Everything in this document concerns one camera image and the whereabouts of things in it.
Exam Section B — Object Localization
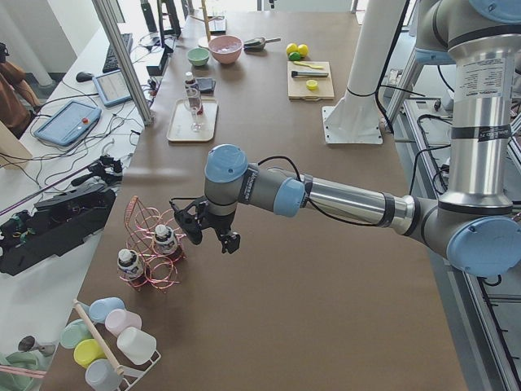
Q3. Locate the yellow lemon upper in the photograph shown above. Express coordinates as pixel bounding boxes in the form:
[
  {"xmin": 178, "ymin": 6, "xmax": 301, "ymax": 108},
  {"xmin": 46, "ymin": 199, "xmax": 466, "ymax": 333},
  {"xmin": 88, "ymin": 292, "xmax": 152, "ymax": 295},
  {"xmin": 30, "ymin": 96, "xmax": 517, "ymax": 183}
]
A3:
[{"xmin": 286, "ymin": 42, "xmax": 298, "ymax": 55}]

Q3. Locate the tea bottle white cap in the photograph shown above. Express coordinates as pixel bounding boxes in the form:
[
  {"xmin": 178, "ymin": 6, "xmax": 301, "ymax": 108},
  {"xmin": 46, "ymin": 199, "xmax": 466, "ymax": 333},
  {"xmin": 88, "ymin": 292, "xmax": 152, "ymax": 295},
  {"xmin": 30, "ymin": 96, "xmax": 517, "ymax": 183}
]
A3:
[{"xmin": 184, "ymin": 72, "xmax": 204, "ymax": 115}]

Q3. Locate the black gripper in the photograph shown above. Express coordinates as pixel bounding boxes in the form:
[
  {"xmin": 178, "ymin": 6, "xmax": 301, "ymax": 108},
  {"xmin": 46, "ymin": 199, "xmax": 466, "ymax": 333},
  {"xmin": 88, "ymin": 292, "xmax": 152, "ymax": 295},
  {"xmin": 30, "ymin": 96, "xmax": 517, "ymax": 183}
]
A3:
[{"xmin": 173, "ymin": 196, "xmax": 241, "ymax": 254}]

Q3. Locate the white wire cup rack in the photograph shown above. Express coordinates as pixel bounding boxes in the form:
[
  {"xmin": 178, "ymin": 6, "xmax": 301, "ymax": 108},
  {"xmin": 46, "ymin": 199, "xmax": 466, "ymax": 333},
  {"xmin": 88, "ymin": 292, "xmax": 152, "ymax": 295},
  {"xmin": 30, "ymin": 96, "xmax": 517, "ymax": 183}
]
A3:
[{"xmin": 73, "ymin": 300, "xmax": 162, "ymax": 390}]

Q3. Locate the tea bottle front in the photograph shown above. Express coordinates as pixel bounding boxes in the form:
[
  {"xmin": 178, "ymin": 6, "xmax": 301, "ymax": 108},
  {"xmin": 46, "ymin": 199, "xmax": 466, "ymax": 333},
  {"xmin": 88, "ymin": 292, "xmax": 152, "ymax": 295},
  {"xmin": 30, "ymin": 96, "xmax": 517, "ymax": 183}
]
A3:
[{"xmin": 117, "ymin": 248, "xmax": 146, "ymax": 288}]

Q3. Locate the light green bowl with chopsticks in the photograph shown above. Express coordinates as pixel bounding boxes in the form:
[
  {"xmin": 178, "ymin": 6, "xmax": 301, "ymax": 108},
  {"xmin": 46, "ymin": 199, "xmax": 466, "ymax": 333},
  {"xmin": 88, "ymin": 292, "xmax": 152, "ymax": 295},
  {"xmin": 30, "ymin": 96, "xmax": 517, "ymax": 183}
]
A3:
[{"xmin": 1, "ymin": 352, "xmax": 50, "ymax": 390}]

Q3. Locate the green cup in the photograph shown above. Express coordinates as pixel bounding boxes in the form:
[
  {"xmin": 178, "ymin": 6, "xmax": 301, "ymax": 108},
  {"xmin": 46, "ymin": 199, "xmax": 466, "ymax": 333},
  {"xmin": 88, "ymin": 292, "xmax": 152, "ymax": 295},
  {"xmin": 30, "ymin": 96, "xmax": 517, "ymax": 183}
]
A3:
[{"xmin": 59, "ymin": 319, "xmax": 92, "ymax": 349}]

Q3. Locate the white cup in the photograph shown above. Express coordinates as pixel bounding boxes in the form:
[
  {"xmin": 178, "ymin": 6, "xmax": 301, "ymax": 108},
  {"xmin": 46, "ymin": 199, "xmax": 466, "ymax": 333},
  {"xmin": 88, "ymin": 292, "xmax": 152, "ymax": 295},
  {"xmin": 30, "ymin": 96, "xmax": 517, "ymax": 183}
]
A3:
[{"xmin": 116, "ymin": 327, "xmax": 157, "ymax": 365}]

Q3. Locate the aluminium frame post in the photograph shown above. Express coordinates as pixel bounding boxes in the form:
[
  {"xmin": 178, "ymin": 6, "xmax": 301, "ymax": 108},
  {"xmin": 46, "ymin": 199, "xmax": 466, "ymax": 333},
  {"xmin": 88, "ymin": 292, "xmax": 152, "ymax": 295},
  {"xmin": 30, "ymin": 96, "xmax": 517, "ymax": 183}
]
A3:
[{"xmin": 92, "ymin": 0, "xmax": 153, "ymax": 126}]

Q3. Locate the clear wine glass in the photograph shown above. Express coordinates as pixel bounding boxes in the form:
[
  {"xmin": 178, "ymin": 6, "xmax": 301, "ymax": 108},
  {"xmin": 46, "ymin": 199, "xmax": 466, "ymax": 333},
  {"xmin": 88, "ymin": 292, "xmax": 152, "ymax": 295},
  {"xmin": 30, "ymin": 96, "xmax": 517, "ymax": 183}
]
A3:
[{"xmin": 186, "ymin": 88, "xmax": 202, "ymax": 132}]

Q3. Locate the blue teach pendant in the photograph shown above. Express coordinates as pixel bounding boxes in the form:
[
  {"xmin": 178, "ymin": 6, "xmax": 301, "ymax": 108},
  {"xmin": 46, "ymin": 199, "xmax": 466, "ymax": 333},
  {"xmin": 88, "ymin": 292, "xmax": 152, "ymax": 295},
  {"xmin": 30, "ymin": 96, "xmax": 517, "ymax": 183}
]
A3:
[{"xmin": 34, "ymin": 100, "xmax": 102, "ymax": 147}]

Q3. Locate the steel muddler black tip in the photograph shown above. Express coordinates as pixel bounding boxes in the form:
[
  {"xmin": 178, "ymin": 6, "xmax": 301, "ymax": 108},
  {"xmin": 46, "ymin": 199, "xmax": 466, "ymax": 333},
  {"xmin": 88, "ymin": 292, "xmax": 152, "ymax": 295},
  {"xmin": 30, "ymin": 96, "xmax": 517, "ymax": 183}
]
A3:
[{"xmin": 291, "ymin": 70, "xmax": 329, "ymax": 78}]

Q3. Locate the black computer mouse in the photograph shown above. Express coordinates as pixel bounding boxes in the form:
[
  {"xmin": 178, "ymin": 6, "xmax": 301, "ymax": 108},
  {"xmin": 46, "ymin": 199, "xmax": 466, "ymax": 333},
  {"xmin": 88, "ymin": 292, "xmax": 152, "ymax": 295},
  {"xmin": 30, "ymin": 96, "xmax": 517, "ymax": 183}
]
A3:
[{"xmin": 76, "ymin": 72, "xmax": 94, "ymax": 82}]

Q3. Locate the wooden cutting board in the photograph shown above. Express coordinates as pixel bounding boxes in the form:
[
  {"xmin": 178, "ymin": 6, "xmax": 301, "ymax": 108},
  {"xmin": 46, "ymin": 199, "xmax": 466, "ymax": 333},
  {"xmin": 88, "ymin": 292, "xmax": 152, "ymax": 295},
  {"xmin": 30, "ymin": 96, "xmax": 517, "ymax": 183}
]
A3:
[{"xmin": 287, "ymin": 61, "xmax": 335, "ymax": 100}]

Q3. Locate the yellow plastic knife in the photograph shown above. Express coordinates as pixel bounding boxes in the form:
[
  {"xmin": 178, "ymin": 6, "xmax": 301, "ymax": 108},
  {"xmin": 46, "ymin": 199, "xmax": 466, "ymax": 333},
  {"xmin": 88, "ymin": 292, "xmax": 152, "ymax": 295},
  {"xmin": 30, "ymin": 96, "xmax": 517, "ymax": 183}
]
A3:
[{"xmin": 293, "ymin": 61, "xmax": 324, "ymax": 69}]

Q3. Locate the person in brown shirt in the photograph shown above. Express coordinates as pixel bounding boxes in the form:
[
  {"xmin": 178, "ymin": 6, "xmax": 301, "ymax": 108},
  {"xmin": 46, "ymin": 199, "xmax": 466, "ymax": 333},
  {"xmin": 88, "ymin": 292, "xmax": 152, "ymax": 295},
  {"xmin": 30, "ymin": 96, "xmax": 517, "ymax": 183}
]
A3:
[{"xmin": 1, "ymin": 42, "xmax": 41, "ymax": 139}]

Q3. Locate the pink cup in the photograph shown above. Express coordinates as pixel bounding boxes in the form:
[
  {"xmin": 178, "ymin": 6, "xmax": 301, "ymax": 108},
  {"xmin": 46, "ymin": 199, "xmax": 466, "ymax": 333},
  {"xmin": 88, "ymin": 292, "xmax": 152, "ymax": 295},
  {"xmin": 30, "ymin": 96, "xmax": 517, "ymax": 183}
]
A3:
[{"xmin": 104, "ymin": 309, "xmax": 142, "ymax": 336}]

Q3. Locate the blue cup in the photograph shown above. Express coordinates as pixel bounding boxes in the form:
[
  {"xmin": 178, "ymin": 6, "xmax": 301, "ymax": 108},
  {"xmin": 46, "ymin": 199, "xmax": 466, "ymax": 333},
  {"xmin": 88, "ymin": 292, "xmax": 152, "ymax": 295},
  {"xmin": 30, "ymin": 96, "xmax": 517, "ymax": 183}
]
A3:
[{"xmin": 89, "ymin": 297, "xmax": 125, "ymax": 323}]

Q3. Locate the steel jigger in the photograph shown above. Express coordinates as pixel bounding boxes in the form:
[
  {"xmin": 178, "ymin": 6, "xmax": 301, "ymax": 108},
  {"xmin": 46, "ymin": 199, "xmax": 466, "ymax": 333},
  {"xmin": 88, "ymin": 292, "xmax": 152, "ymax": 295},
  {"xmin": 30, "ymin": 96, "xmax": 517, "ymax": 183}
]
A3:
[{"xmin": 18, "ymin": 335, "xmax": 56, "ymax": 357}]

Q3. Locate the copper wire bottle basket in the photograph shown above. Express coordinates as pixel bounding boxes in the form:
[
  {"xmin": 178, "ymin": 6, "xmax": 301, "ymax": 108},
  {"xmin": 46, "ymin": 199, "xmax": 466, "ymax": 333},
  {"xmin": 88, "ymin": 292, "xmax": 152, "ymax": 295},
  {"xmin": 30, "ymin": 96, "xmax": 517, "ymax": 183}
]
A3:
[{"xmin": 117, "ymin": 196, "xmax": 186, "ymax": 293}]

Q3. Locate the black keyboard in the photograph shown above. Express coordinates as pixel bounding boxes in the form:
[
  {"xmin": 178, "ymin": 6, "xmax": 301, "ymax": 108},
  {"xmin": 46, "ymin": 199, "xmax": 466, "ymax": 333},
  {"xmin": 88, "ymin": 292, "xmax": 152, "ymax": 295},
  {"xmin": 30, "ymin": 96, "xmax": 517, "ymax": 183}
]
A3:
[{"xmin": 102, "ymin": 33, "xmax": 134, "ymax": 74}]

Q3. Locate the half lemon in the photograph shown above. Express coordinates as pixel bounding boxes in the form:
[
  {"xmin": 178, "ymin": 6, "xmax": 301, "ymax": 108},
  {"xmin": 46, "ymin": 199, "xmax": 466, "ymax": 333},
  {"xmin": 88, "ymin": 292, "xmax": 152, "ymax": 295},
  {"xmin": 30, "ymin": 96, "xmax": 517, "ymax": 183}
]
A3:
[{"xmin": 306, "ymin": 80, "xmax": 318, "ymax": 90}]

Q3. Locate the tea bottle near handle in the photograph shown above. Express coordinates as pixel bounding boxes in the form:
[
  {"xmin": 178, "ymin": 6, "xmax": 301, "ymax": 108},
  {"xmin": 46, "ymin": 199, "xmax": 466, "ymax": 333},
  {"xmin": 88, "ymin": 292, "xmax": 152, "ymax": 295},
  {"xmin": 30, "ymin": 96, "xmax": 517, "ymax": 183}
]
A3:
[{"xmin": 154, "ymin": 224, "xmax": 178, "ymax": 256}]

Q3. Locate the cream rabbit tray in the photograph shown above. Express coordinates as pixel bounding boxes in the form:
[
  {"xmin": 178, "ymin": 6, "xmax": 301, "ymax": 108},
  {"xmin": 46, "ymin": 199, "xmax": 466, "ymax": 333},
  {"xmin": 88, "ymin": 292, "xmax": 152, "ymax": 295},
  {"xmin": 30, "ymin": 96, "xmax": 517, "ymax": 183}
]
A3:
[{"xmin": 166, "ymin": 97, "xmax": 218, "ymax": 143}]

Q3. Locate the pink bowl with ice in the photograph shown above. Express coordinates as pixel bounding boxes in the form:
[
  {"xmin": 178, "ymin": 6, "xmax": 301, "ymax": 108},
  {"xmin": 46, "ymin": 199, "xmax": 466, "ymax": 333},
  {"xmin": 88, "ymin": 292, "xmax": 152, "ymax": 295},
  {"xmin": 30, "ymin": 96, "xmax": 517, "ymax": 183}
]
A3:
[{"xmin": 208, "ymin": 35, "xmax": 243, "ymax": 64}]

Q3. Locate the dark grey cloth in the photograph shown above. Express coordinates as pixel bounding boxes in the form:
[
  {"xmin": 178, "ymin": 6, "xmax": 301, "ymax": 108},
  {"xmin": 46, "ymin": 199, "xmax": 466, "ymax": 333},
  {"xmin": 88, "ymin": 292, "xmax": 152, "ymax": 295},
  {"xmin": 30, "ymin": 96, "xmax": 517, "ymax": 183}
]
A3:
[{"xmin": 196, "ymin": 77, "xmax": 216, "ymax": 94}]

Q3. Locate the yellow cup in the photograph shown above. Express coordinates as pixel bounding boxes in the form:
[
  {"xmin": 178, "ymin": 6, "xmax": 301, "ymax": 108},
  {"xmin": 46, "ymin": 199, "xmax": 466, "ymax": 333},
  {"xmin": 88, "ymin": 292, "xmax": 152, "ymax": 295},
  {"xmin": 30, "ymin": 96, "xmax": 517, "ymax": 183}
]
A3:
[{"xmin": 73, "ymin": 338, "xmax": 106, "ymax": 368}]

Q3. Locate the telescopic grabber stick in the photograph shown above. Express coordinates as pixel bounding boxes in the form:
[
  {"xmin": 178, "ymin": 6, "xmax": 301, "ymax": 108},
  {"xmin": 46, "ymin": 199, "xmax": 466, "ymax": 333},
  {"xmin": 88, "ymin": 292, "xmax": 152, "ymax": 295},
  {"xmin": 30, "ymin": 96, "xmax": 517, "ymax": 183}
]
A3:
[{"xmin": 1, "ymin": 141, "xmax": 134, "ymax": 216}]

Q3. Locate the grey cup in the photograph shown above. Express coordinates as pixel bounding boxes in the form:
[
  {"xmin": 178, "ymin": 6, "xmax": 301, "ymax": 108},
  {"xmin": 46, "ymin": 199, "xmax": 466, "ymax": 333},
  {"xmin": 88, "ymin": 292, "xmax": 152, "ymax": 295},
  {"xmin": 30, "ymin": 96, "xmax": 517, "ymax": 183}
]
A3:
[{"xmin": 85, "ymin": 358, "xmax": 123, "ymax": 391}]

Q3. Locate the black equipment case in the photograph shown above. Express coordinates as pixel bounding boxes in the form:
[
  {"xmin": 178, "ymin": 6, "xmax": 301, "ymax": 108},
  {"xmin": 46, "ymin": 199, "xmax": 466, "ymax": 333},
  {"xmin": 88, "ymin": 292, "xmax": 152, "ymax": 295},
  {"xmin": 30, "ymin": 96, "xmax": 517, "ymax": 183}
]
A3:
[{"xmin": 1, "ymin": 183, "xmax": 116, "ymax": 275}]

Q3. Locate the steel ice scoop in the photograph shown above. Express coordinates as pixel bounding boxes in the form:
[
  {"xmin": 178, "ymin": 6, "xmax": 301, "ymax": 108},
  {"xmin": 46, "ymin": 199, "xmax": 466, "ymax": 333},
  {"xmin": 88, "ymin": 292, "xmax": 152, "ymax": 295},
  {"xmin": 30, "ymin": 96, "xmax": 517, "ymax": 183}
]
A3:
[{"xmin": 243, "ymin": 37, "xmax": 282, "ymax": 51}]

